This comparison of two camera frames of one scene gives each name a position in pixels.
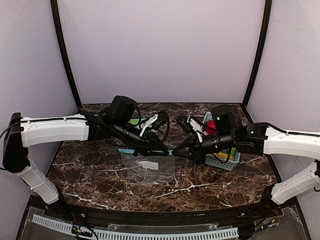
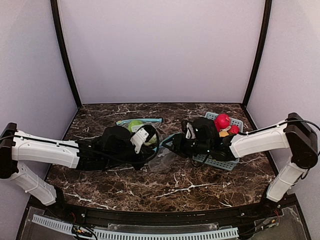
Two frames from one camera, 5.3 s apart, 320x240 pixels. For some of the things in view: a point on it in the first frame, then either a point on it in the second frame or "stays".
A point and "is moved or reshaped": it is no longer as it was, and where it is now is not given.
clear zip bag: (148, 169) is moved or reshaped
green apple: (135, 122) stays
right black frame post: (263, 51) stays
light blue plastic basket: (211, 159) stays
